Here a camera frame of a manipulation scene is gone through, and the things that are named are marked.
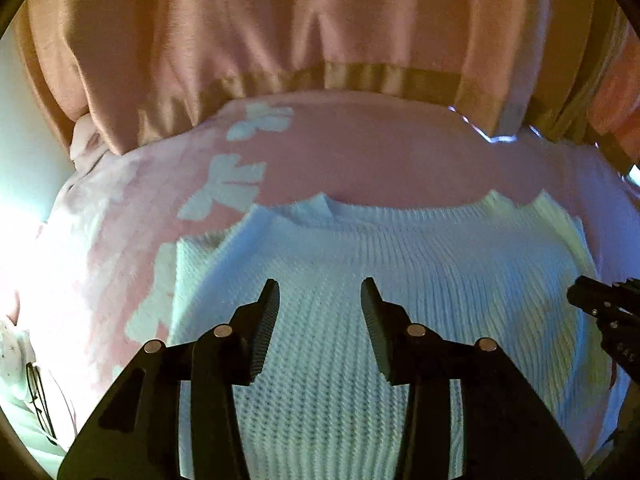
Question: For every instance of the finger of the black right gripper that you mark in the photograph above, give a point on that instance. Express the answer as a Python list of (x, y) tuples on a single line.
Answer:
[(589, 295)]

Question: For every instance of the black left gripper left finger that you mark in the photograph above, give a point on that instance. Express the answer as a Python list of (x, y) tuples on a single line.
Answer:
[(133, 432)]

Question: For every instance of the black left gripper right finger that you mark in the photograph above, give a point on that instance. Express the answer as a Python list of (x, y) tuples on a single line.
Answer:
[(507, 431)]

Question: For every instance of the white red black knit sweater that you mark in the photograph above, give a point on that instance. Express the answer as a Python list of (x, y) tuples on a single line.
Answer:
[(336, 341)]

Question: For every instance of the pink blanket with white bows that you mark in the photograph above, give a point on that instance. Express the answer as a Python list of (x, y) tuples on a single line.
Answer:
[(107, 255)]

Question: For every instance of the orange pink curtain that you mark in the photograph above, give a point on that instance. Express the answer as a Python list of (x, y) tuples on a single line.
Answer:
[(145, 70)]

